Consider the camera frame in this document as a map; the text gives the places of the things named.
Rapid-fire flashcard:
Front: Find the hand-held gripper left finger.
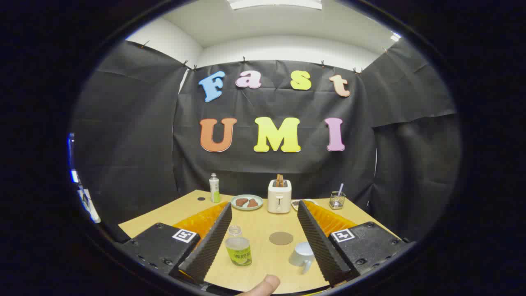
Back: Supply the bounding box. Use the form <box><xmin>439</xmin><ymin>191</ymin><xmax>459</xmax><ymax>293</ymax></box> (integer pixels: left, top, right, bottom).
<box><xmin>119</xmin><ymin>201</ymin><xmax>233</xmax><ymax>284</ymax></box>

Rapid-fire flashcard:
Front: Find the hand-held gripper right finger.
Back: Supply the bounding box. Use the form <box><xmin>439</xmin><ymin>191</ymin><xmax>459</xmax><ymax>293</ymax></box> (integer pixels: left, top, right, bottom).
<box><xmin>297</xmin><ymin>200</ymin><xmax>411</xmax><ymax>287</ymax></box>

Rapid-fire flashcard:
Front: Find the white cup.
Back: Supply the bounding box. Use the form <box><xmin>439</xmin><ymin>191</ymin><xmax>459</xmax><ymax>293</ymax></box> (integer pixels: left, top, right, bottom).
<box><xmin>288</xmin><ymin>241</ymin><xmax>315</xmax><ymax>275</ymax></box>

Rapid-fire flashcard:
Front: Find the green label juice bottle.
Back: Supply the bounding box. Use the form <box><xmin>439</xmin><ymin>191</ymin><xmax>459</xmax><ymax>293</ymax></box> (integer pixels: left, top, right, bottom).
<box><xmin>225</xmin><ymin>225</ymin><xmax>252</xmax><ymax>267</ymax></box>

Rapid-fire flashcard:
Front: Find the brown round coaster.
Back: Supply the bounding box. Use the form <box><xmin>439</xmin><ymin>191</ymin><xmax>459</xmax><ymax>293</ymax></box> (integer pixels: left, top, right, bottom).
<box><xmin>269</xmin><ymin>231</ymin><xmax>294</xmax><ymax>246</ymax></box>

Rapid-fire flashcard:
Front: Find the tall white green bottle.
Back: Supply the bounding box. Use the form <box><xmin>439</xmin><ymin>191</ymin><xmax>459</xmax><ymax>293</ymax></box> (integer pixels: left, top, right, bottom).
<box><xmin>209</xmin><ymin>173</ymin><xmax>221</xmax><ymax>204</ymax></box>

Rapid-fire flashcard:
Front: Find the white divided snack tray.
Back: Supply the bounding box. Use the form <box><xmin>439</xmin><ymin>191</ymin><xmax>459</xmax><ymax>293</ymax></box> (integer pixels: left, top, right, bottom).
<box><xmin>291</xmin><ymin>199</ymin><xmax>318</xmax><ymax>211</ymax></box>

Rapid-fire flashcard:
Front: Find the clear glass holder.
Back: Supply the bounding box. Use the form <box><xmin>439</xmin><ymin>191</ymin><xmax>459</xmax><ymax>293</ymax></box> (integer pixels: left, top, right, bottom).
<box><xmin>329</xmin><ymin>191</ymin><xmax>346</xmax><ymax>210</ymax></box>

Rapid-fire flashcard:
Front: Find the pale green plate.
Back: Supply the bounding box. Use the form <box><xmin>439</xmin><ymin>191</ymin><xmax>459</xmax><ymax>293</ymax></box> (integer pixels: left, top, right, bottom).
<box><xmin>231</xmin><ymin>194</ymin><xmax>264</xmax><ymax>211</ymax></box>

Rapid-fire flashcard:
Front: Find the wooden table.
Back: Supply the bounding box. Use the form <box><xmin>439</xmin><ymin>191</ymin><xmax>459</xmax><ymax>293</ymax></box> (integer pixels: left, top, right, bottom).
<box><xmin>118</xmin><ymin>190</ymin><xmax>401</xmax><ymax>294</ymax></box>

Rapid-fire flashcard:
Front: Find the white toaster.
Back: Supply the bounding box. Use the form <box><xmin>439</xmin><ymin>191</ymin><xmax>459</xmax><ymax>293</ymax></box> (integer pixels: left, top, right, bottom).
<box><xmin>268</xmin><ymin>179</ymin><xmax>292</xmax><ymax>214</ymax></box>

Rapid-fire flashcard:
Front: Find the black backdrop cloth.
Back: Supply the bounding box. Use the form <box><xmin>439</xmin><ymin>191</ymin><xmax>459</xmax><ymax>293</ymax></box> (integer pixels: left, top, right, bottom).
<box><xmin>70</xmin><ymin>39</ymin><xmax>463</xmax><ymax>243</ymax></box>

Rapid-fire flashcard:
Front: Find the long ceiling light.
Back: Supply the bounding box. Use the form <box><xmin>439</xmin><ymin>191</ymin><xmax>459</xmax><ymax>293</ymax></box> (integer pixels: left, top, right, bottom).
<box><xmin>227</xmin><ymin>0</ymin><xmax>323</xmax><ymax>10</ymax></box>

